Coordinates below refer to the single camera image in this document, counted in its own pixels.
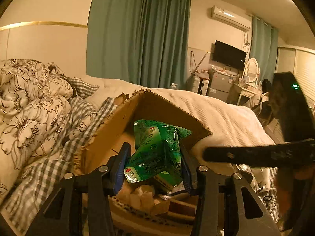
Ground green snack bag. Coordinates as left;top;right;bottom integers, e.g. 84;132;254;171
124;119;192;193

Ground white tissue packs in box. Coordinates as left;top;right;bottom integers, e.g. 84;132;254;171
116;182;155;213

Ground grey white checkered sheet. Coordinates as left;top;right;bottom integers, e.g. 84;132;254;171
1;79;115;235

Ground chair with clothes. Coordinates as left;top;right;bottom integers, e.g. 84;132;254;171
244;79;273;127

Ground white fluffy blanket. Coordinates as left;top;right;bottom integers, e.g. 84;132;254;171
94;79;274;157

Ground white dressing table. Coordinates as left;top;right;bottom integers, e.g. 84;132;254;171
230;84;262;105

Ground brown cardboard box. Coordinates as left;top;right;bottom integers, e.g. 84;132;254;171
75;88;211;235

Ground white oval vanity mirror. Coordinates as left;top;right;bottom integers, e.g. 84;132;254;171
242;58;260;85

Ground grey cabinet under television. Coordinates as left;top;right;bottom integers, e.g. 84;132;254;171
207;71;236;102

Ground green window curtain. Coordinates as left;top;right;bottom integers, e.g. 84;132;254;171
249;16;278;82

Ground floral black white duvet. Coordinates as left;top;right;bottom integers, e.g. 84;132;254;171
1;59;75;200

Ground white air conditioner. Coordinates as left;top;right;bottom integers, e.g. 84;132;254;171
211;5;251;31

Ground large green curtain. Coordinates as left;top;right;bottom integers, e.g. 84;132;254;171
86;0;191;88

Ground black wall television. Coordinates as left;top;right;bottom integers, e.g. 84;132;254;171
212;41;247;71

